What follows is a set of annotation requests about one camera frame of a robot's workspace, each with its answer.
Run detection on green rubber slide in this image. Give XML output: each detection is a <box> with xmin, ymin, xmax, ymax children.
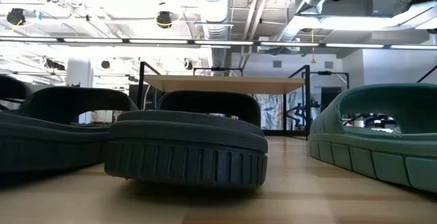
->
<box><xmin>308</xmin><ymin>82</ymin><xmax>437</xmax><ymax>195</ymax></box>

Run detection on black background station frame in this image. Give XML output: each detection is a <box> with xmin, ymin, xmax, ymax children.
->
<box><xmin>192</xmin><ymin>66</ymin><xmax>244</xmax><ymax>78</ymax></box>
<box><xmin>300</xmin><ymin>70</ymin><xmax>350</xmax><ymax>137</ymax></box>

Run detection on wooden shelf black metal legs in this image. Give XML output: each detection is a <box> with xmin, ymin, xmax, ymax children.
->
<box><xmin>136</xmin><ymin>61</ymin><xmax>312</xmax><ymax>140</ymax></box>

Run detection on black rubber slide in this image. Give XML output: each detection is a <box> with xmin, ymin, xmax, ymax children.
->
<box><xmin>104</xmin><ymin>89</ymin><xmax>270</xmax><ymax>188</ymax></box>
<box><xmin>0</xmin><ymin>86</ymin><xmax>139</xmax><ymax>176</ymax></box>

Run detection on yellow hanging cord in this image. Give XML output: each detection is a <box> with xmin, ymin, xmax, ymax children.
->
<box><xmin>309</xmin><ymin>28</ymin><xmax>317</xmax><ymax>64</ymax></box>

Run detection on black ceiling cable reel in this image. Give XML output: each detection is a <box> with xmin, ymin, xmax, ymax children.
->
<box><xmin>156</xmin><ymin>10</ymin><xmax>173</xmax><ymax>29</ymax></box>
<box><xmin>5</xmin><ymin>8</ymin><xmax>27</xmax><ymax>26</ymax></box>

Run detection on long ceiling light strip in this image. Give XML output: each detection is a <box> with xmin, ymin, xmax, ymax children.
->
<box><xmin>0</xmin><ymin>36</ymin><xmax>437</xmax><ymax>50</ymax></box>

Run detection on silver spiral ventilation duct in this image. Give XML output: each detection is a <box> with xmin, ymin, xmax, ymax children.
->
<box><xmin>196</xmin><ymin>0</ymin><xmax>238</xmax><ymax>70</ymax></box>
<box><xmin>274</xmin><ymin>0</ymin><xmax>338</xmax><ymax>46</ymax></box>

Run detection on white column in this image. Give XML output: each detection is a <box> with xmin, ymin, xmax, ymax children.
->
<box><xmin>66</xmin><ymin>57</ymin><xmax>94</xmax><ymax>125</ymax></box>

